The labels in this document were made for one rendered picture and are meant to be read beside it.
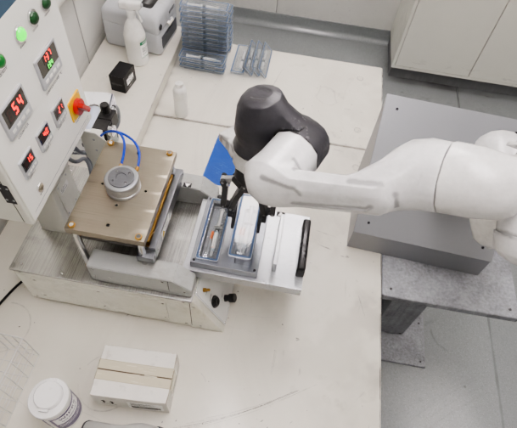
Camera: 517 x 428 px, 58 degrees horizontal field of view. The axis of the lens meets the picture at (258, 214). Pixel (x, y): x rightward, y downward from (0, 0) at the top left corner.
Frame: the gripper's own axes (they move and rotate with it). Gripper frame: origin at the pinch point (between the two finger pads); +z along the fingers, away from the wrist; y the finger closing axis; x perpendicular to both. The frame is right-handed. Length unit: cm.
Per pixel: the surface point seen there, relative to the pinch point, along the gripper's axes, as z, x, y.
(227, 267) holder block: 7.4, -10.0, -2.4
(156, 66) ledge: 28, 83, -48
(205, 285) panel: 18.1, -10.6, -7.6
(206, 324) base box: 27.9, -17.1, -6.0
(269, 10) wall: 97, 246, -19
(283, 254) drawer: 9.7, -2.1, 10.4
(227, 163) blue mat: 32, 43, -12
